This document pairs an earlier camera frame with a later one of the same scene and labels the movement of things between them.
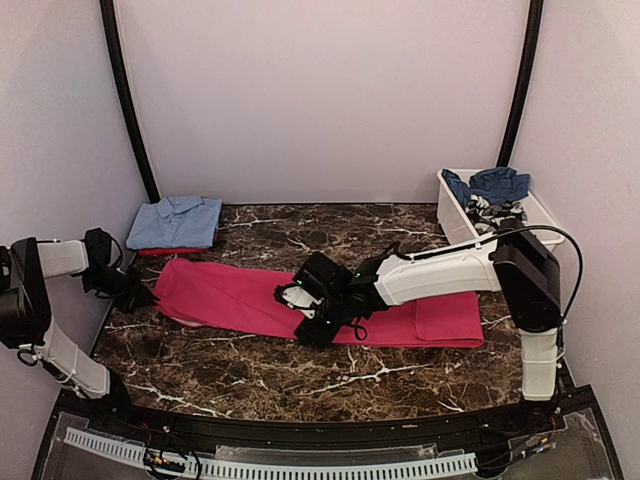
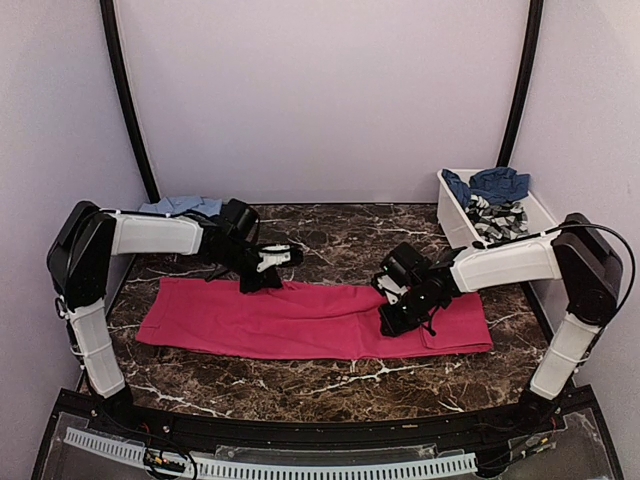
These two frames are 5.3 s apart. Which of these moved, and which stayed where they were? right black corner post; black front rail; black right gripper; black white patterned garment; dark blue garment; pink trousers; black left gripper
Moved: black right gripper; pink trousers; black left gripper
Stayed: black front rail; right black corner post; dark blue garment; black white patterned garment
